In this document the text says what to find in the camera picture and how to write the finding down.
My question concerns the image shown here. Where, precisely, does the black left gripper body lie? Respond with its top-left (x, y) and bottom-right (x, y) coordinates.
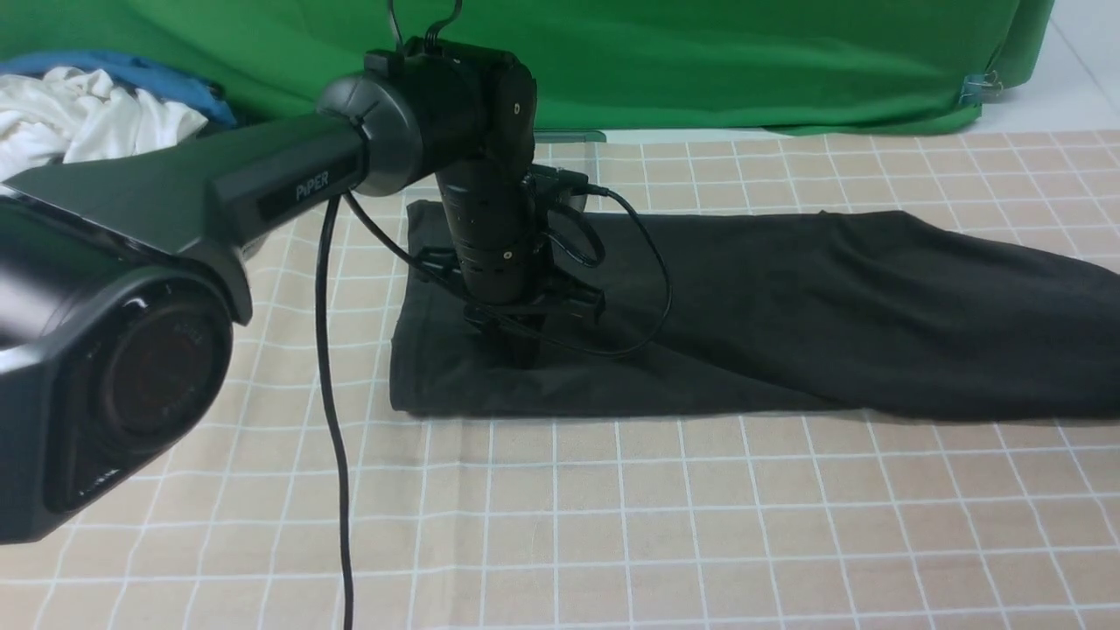
top-left (416, 161), bottom-right (606, 333)

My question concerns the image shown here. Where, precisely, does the beige checkered tablecloth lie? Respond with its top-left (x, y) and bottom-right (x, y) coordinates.
top-left (1, 130), bottom-right (1119, 629)

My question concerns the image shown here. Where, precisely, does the blue binder clip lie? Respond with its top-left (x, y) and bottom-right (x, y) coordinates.
top-left (956, 71), bottom-right (1005, 106)

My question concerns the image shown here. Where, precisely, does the green backdrop cloth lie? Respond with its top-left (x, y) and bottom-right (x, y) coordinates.
top-left (1, 1), bottom-right (1054, 136)

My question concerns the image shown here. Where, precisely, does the gray metal bar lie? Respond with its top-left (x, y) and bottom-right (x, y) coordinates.
top-left (535, 130), bottom-right (607, 143)

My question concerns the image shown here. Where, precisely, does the dark gray long-sleeved shirt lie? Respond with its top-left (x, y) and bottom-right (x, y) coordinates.
top-left (389, 211), bottom-right (1119, 420)

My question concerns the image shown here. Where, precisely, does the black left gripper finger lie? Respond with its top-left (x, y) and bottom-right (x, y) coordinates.
top-left (507, 328), bottom-right (543, 368)

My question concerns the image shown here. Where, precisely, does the white crumpled shirt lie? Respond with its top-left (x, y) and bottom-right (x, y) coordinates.
top-left (1, 66), bottom-right (208, 180)

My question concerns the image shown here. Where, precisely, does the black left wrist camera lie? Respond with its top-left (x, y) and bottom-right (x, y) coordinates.
top-left (528, 164), bottom-right (591, 213)

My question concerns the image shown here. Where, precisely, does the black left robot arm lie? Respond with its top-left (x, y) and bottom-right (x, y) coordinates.
top-left (1, 36), bottom-right (605, 545)

